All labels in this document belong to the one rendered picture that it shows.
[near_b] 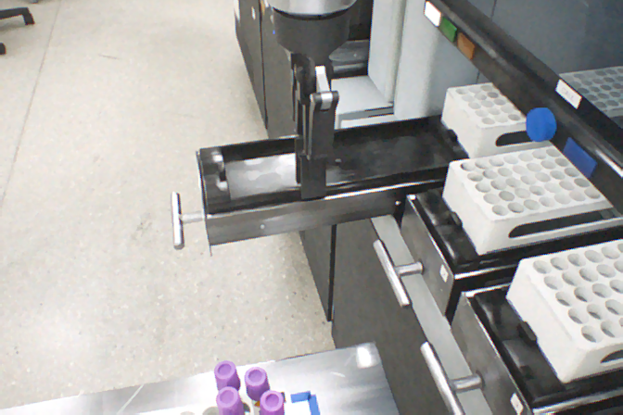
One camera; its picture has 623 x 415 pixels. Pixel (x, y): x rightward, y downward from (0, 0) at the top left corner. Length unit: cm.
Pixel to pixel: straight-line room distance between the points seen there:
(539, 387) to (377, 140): 39
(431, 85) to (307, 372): 46
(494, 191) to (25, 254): 154
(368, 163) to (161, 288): 104
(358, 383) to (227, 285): 114
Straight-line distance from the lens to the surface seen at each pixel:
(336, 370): 49
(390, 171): 70
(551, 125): 50
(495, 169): 64
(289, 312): 153
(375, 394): 48
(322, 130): 55
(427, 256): 64
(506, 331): 55
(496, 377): 56
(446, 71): 79
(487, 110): 74
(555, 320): 51
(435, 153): 75
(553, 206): 61
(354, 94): 98
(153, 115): 234
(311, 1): 49
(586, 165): 48
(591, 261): 59
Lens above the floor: 125
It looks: 41 degrees down
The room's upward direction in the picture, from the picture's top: straight up
